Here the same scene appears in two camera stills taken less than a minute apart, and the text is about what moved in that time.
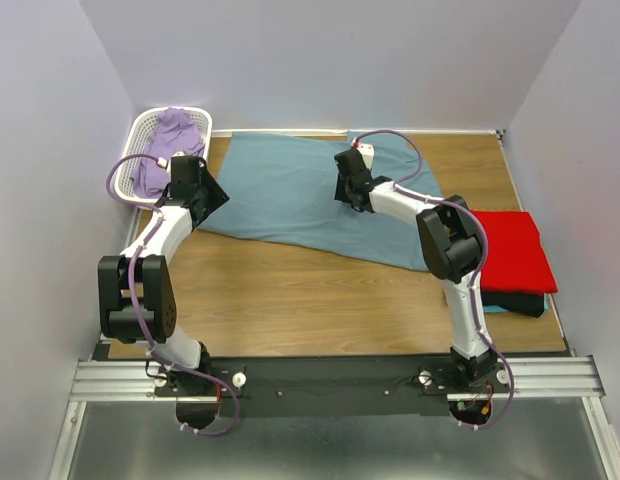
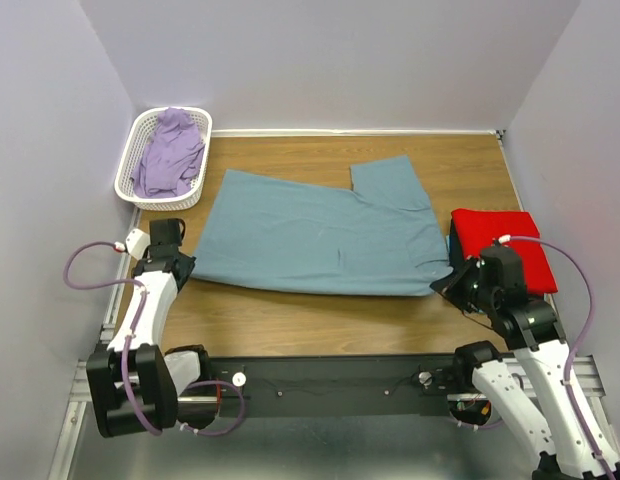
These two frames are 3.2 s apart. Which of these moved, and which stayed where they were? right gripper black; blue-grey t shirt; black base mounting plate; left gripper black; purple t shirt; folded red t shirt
Moved: left gripper black; blue-grey t shirt; right gripper black
Stayed: purple t shirt; folded red t shirt; black base mounting plate
